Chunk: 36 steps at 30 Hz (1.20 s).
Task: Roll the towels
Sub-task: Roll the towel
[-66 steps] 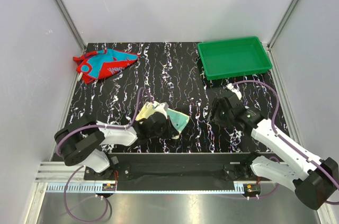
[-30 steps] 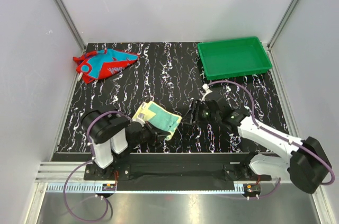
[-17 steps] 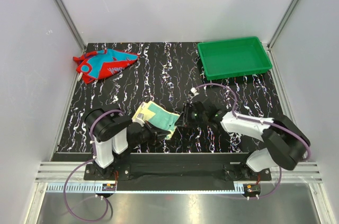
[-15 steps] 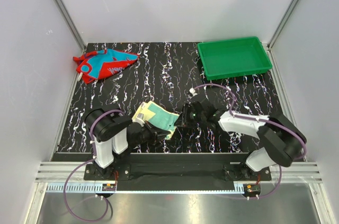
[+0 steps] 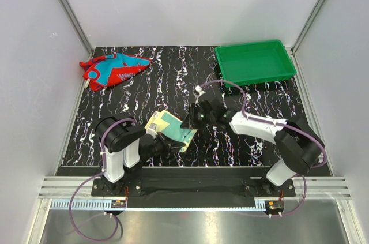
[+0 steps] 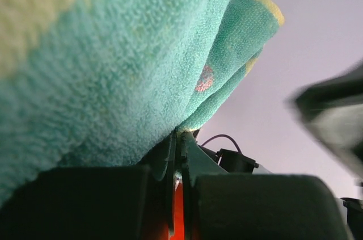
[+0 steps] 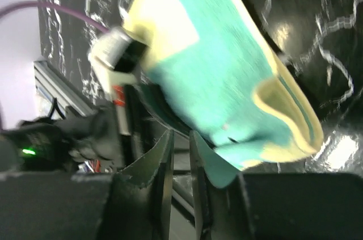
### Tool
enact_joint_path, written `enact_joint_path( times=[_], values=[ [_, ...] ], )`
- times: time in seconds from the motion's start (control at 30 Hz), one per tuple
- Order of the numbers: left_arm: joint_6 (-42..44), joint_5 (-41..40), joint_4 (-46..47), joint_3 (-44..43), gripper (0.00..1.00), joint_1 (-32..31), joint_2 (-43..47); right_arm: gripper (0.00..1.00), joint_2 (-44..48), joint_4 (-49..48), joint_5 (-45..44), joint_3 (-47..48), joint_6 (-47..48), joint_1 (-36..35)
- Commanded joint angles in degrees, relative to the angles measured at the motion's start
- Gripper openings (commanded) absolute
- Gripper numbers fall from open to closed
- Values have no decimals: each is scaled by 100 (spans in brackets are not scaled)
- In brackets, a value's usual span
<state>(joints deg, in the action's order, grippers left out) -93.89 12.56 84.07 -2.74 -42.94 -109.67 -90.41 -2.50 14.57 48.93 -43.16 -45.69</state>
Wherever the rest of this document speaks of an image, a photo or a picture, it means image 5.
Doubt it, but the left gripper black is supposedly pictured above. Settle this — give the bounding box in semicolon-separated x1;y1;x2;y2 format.
141;131;186;161

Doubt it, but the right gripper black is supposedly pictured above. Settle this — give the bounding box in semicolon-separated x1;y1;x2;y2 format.
180;103;215;130

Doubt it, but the teal and yellow towel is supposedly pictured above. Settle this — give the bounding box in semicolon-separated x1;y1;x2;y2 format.
145;110;197;153

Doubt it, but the green plastic tray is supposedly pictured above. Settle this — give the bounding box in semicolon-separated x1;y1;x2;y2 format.
215;40;296;86

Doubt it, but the red and blue towel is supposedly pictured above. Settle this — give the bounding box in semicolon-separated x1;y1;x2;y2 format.
79;53;152;92

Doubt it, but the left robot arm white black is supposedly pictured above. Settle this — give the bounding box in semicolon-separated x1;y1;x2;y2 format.
95;115;186;196

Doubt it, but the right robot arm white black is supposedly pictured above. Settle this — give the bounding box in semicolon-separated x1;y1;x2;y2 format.
180;99;326;196

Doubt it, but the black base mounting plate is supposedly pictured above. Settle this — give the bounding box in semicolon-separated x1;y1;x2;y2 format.
91;167;296;198

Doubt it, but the black marble pattern mat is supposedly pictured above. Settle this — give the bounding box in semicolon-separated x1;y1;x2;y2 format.
57;46;306;176

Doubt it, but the slotted cable duct rail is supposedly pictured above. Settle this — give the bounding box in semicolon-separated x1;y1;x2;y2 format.
51;197;266;212

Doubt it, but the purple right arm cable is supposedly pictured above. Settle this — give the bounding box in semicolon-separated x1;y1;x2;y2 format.
198;80;328;216

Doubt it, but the left aluminium frame post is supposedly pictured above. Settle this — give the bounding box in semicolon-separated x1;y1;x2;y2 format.
58;0;95;55

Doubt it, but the aluminium frame post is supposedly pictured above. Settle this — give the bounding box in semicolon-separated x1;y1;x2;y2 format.
291;0;327;55
58;0;95;55

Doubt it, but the right aluminium frame post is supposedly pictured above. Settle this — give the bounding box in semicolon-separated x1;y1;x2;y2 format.
291;0;327;55

